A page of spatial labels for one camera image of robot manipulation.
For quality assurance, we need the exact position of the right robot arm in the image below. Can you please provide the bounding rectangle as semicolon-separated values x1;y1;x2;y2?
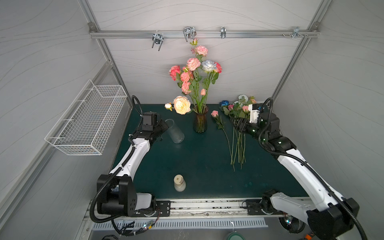
223;95;368;240

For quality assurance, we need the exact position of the metal u-bolt clamp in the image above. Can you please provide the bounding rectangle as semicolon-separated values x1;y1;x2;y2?
152;33;164;51

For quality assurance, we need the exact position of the pink carnation spray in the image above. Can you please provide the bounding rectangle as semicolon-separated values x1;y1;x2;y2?
180;67;203;114

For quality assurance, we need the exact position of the white vented strip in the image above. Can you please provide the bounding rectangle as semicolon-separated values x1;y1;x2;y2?
92;218;268;231

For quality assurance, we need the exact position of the aluminium crossbar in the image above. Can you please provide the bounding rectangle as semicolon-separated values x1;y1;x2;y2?
90;29;321;39

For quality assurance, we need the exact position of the pink ribbed glass vase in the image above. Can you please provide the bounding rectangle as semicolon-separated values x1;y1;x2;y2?
193;105;209;134

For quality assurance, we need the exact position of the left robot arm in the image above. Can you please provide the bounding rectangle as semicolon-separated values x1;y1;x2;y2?
90;96;168;224

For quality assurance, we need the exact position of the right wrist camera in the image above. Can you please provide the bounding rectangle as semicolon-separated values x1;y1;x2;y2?
248;104;261;124

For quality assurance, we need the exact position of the small pink rose bunch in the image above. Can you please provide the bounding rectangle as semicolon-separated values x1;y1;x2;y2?
220;95;257;170

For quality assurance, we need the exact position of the cream capped bottle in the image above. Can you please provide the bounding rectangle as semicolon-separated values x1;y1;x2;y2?
174;175;186;192

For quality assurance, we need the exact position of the tall pink peony stem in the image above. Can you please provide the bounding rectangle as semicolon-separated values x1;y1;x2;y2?
187;39;208;93

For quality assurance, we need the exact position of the white wire basket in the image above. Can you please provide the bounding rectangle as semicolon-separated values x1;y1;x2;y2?
45;80;127;156

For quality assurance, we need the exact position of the dark blue small flower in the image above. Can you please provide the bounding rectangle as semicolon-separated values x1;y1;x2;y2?
220;100;230;107

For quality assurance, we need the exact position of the pink bud stem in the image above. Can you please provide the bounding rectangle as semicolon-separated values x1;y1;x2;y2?
200;89;207;113

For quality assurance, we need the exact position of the clear ribbed glass vase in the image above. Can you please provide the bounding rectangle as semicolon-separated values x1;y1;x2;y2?
165;119;185;144

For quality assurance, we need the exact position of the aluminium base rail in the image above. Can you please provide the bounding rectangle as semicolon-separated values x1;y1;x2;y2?
83;197;289;219

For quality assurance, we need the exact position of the large pink rose stem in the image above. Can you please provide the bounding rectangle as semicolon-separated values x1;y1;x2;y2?
169;65;181;81

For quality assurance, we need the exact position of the medium pink rose stem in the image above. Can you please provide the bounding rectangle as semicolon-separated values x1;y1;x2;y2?
211;110;235;171

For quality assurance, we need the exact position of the white blue rose stem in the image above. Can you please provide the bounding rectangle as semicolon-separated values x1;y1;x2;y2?
201;60;217;107

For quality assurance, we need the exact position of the tall peach peony stem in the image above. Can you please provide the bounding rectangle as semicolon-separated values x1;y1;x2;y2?
164;96;195;115

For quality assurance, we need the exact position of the green round lid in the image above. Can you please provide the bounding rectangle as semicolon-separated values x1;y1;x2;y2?
224;232;245;240

